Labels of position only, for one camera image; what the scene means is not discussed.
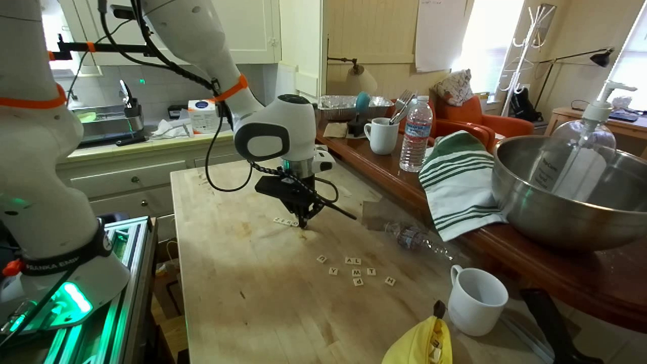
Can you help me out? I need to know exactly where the teal dish brush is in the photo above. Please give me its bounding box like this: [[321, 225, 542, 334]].
[[348, 91, 372, 138]]

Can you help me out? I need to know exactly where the clear pump soap bottle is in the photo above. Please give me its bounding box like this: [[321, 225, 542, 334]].
[[528, 80, 638, 204]]

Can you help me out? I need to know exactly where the steel mixing bowl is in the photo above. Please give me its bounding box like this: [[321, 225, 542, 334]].
[[491, 135, 647, 253]]

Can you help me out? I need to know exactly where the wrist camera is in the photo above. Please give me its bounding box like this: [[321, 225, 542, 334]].
[[254, 175, 296, 204]]

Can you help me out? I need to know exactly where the wall lamp with shade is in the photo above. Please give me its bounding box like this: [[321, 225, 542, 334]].
[[327, 55, 379, 97]]

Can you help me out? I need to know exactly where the white tissue box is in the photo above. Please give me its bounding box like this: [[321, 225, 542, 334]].
[[188, 99, 221, 135]]

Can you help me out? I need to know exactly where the aluminium foil tray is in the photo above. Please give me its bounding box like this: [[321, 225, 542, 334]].
[[318, 95, 394, 122]]

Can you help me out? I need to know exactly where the yellow banana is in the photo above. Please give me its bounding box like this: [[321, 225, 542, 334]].
[[382, 300, 453, 364]]

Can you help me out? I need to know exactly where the wooden desk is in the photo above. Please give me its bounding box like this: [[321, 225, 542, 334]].
[[544, 106, 647, 158]]

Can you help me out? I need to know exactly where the orange armchair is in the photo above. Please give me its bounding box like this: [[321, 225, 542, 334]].
[[429, 95, 535, 150]]

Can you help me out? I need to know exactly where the clear water bottle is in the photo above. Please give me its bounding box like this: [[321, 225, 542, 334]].
[[399, 96, 434, 173]]

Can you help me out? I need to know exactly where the steel sink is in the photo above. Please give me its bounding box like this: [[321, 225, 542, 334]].
[[70, 104, 147, 148]]

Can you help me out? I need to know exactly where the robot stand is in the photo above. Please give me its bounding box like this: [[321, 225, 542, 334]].
[[0, 216, 160, 364]]

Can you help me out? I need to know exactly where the white paper sheet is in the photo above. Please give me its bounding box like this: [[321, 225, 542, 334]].
[[415, 0, 470, 73]]

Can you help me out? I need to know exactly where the white coat rack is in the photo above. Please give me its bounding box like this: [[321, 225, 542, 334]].
[[497, 4, 557, 105]]

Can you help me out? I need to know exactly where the patterned cushion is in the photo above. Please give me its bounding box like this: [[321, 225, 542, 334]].
[[435, 69, 475, 107]]

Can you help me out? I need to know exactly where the bunch of metal forks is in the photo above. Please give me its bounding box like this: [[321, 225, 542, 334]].
[[389, 89, 418, 125]]

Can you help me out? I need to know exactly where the dark wooden counter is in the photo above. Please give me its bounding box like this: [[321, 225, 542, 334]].
[[315, 125, 647, 335]]

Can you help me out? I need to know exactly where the black flat tool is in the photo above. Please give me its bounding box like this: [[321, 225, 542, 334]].
[[520, 288, 603, 364]]

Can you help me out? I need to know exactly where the green striped white towel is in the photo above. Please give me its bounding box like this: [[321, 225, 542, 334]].
[[419, 130, 509, 242]]

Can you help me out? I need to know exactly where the tap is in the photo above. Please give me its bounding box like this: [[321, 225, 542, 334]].
[[118, 79, 146, 133]]

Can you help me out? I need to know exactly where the crushed clear plastic bottle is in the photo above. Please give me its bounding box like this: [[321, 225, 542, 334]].
[[384, 221, 455, 261]]

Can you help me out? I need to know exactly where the white kitchen base cabinet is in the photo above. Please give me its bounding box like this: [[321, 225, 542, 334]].
[[55, 130, 244, 244]]

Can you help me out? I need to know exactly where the black bag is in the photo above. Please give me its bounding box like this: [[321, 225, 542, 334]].
[[509, 86, 538, 122]]

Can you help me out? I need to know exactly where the white cloth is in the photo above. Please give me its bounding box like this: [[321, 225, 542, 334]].
[[150, 119, 193, 140]]

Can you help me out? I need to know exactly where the large white mug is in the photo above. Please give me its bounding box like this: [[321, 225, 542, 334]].
[[447, 264, 510, 337]]

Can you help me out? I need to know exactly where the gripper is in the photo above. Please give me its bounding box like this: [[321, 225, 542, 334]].
[[284, 175, 325, 230]]

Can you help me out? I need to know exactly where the small white mug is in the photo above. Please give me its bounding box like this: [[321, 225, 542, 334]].
[[363, 117, 400, 156]]

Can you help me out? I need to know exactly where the window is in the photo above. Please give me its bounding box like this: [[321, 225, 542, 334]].
[[605, 0, 647, 112], [451, 0, 527, 95]]

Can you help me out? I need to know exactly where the black desk lamp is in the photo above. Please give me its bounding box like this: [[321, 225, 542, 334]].
[[533, 47, 616, 110]]

